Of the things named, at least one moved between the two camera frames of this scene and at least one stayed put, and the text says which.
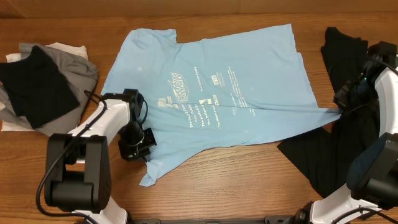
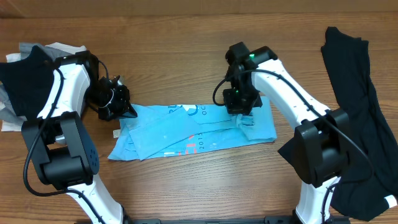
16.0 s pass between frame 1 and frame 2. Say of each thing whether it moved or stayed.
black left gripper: moved
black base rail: stayed
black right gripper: moved
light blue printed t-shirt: moved
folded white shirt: stayed
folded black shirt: stayed
